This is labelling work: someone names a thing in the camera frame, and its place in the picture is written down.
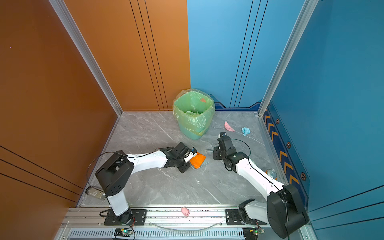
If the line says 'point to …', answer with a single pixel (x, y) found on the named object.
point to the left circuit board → (124, 232)
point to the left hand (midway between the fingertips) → (188, 164)
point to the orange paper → (197, 160)
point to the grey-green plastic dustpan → (205, 162)
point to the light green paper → (190, 113)
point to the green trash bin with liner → (193, 109)
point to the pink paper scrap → (228, 127)
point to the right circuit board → (252, 233)
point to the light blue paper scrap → (245, 131)
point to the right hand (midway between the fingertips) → (216, 150)
